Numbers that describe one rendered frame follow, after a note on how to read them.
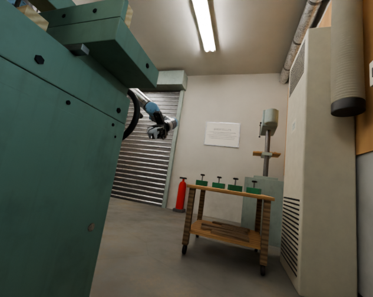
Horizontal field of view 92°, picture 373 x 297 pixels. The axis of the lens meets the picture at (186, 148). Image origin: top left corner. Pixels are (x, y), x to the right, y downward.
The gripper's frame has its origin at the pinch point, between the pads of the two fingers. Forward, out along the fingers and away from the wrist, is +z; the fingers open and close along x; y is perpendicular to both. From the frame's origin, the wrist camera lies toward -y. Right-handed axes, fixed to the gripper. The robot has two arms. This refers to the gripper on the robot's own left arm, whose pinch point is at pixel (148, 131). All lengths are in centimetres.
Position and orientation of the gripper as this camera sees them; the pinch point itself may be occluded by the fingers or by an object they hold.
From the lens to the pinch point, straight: 98.5
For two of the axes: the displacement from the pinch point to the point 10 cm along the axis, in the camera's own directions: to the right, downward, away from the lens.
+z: -3.1, 3.2, -9.0
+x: -9.5, -0.7, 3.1
